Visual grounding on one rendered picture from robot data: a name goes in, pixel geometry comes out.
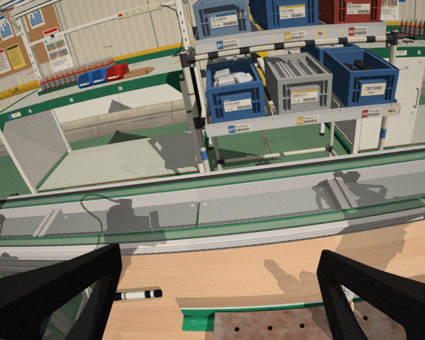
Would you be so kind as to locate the black and white marker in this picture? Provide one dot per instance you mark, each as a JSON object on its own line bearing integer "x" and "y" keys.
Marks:
{"x": 138, "y": 295}

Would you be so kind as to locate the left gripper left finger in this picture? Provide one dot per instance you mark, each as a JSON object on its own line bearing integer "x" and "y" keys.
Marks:
{"x": 27, "y": 298}

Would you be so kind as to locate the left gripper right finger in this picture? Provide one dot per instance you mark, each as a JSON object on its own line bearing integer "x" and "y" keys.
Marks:
{"x": 400, "y": 298}

